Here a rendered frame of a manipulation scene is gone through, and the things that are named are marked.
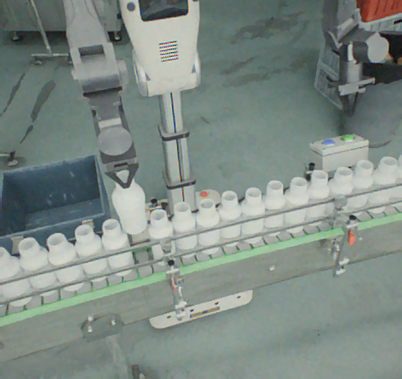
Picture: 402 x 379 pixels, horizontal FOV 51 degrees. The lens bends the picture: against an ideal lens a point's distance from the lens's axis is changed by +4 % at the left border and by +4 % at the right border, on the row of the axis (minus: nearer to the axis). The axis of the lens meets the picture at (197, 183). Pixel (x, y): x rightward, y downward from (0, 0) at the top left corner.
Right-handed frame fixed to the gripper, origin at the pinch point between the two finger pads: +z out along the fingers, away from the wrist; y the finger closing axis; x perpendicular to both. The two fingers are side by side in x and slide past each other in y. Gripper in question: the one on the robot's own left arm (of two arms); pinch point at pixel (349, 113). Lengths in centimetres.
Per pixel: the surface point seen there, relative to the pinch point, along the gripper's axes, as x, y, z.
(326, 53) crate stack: 202, 104, 16
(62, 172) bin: 44, -87, 14
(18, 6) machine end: 375, -129, -52
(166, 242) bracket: -21, -60, 14
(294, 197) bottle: -18.0, -25.6, 12.2
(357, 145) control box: -3.6, 0.3, 8.8
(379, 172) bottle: -16.9, -2.3, 11.7
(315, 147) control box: 0.5, -10.2, 8.1
